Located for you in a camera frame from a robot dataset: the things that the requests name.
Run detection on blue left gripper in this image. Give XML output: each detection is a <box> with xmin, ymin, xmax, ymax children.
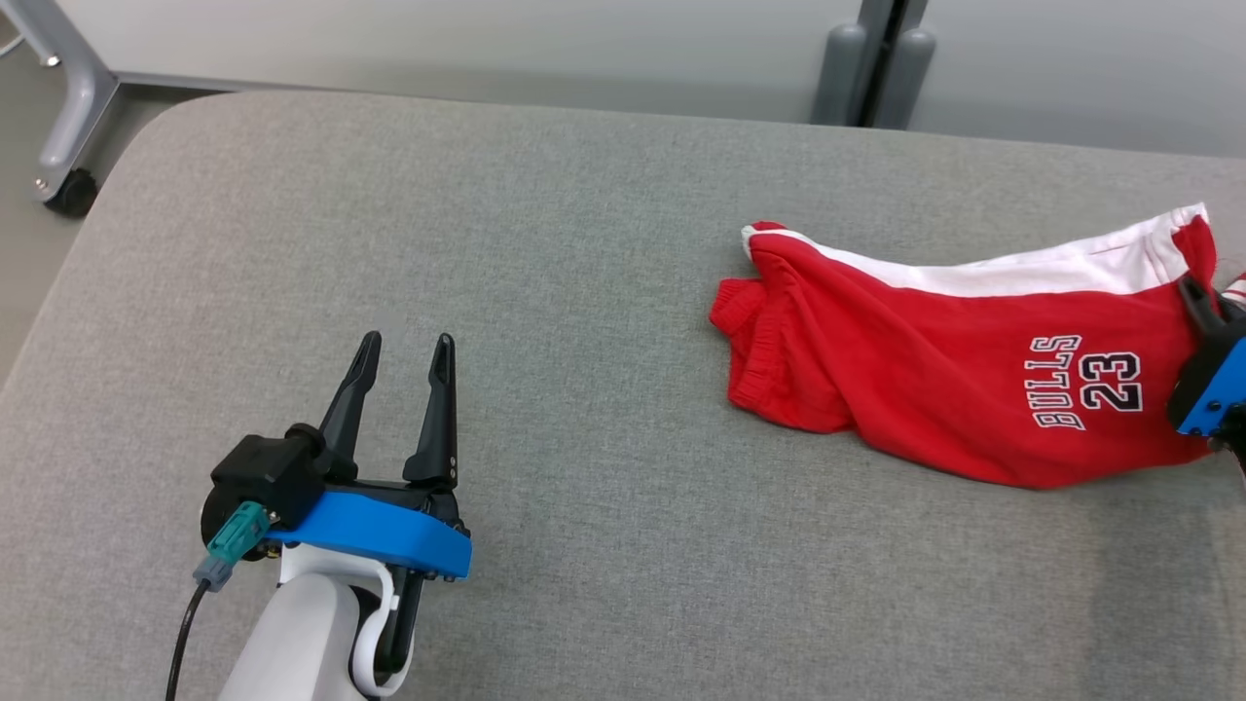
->
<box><xmin>263</xmin><ymin>331</ymin><xmax>473</xmax><ymax>582</ymax></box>

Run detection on red white Bulls shorts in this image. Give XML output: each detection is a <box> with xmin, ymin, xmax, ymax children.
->
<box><xmin>709</xmin><ymin>202</ymin><xmax>1246</xmax><ymax>490</ymax></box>

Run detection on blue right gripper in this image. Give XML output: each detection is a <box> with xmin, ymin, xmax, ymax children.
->
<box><xmin>1168</xmin><ymin>276</ymin><xmax>1246</xmax><ymax>449</ymax></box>

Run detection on grey partition post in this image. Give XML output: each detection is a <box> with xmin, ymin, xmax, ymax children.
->
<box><xmin>811</xmin><ymin>0</ymin><xmax>937</xmax><ymax>130</ymax></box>

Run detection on black left cable, green plug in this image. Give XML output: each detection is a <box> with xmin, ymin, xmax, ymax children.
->
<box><xmin>165</xmin><ymin>501</ymin><xmax>272</xmax><ymax>701</ymax></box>

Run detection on grey metal leg with castor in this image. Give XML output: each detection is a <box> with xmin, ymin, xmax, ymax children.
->
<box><xmin>0</xmin><ymin>0</ymin><xmax>120</xmax><ymax>217</ymax></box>

